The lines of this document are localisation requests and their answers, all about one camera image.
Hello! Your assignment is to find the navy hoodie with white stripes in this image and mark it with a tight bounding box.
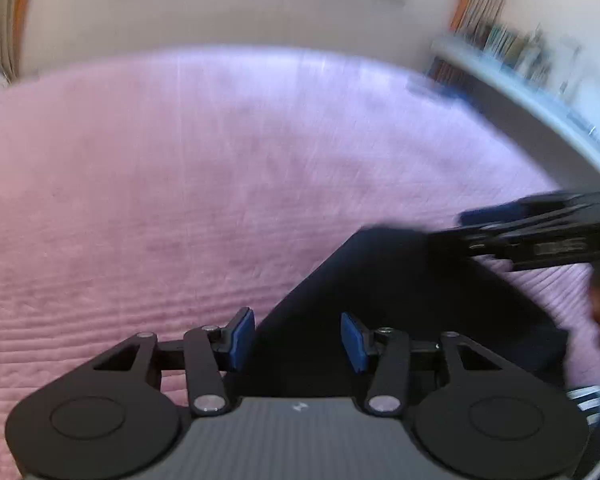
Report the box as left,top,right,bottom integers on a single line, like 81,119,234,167
237,224,600,411

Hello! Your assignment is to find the row of books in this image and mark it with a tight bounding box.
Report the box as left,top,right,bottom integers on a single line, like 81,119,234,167
471,22,552,84

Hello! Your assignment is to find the black remote on bed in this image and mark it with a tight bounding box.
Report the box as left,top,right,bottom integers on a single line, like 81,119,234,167
406,79,476,107

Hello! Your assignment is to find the pink quilted bedspread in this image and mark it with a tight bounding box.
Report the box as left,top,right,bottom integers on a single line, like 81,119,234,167
0,45,600,411

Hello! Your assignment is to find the white wall desk shelf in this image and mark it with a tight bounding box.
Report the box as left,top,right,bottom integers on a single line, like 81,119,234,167
431,35,600,188

